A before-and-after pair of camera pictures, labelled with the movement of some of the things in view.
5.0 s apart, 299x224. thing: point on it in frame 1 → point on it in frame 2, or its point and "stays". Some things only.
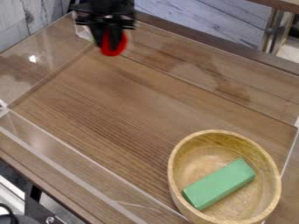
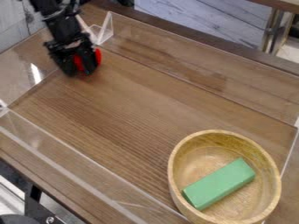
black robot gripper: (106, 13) → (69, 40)
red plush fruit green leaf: (106, 46) → (78, 60)
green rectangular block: (227, 178) stays
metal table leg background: (279, 26) stays
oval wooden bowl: (224, 177) stays
